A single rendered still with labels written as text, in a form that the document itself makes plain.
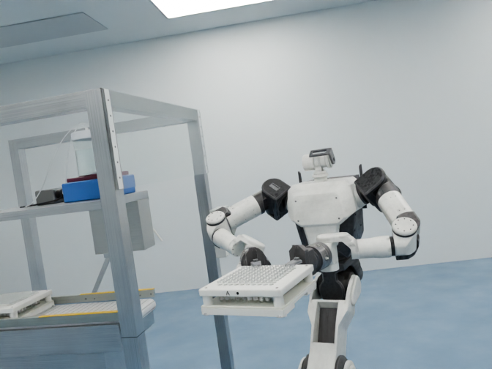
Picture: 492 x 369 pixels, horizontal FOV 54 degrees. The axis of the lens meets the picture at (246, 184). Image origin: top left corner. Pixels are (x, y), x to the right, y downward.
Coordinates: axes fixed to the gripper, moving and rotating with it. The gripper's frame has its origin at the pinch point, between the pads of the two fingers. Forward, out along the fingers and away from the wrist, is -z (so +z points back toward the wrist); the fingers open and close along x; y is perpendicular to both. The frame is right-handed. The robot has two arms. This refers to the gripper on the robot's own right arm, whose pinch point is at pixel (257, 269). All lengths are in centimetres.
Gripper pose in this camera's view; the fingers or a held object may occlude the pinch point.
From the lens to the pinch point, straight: 150.5
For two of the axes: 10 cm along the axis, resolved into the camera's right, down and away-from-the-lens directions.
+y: -9.9, 1.3, -0.7
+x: 1.2, 9.9, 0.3
